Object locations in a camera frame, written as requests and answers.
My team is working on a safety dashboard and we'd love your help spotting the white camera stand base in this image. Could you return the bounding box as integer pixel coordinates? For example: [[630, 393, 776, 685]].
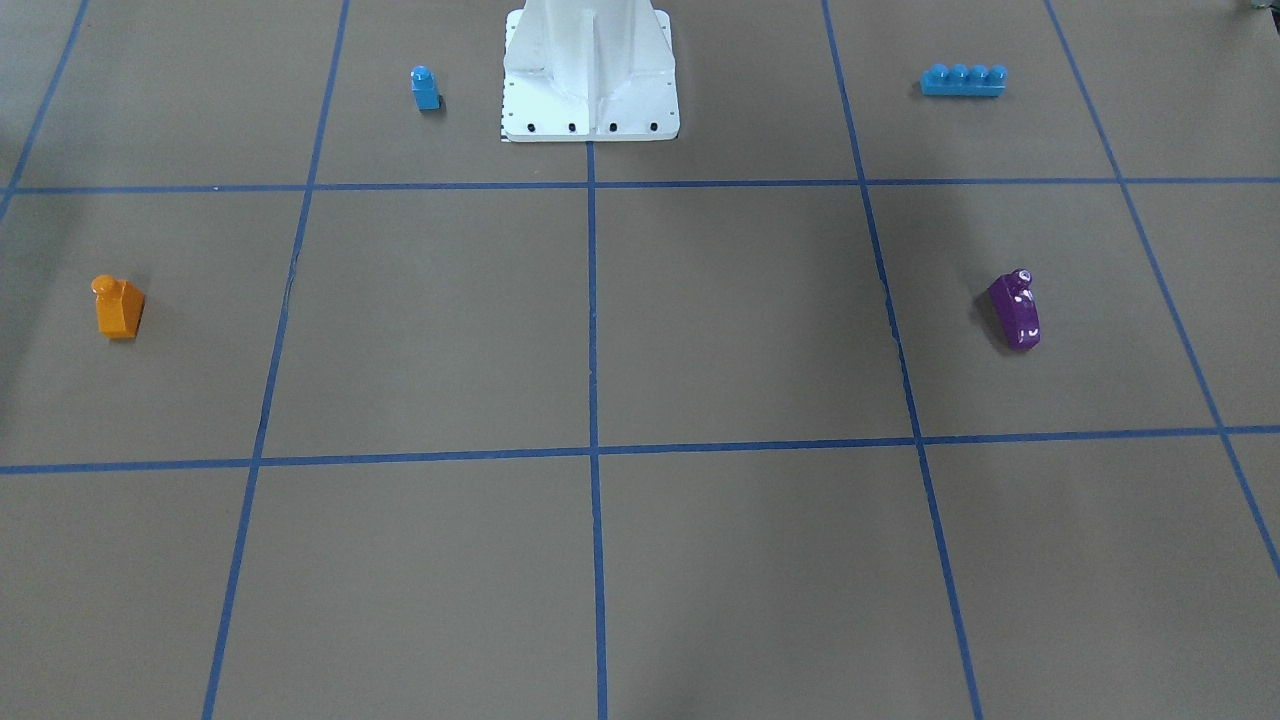
[[500, 1, 681, 143]]

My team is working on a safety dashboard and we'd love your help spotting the small blue block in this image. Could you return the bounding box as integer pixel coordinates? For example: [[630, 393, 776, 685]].
[[410, 65, 442, 111]]

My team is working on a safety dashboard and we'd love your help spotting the orange trapezoid block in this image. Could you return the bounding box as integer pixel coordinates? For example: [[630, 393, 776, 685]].
[[91, 274, 145, 340]]

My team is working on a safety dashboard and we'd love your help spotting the long blue four-stud brick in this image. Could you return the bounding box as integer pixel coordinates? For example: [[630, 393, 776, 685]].
[[919, 63, 1009, 97]]

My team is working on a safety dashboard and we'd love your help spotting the purple trapezoid block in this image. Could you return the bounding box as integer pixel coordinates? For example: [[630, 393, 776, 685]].
[[987, 268, 1041, 351]]

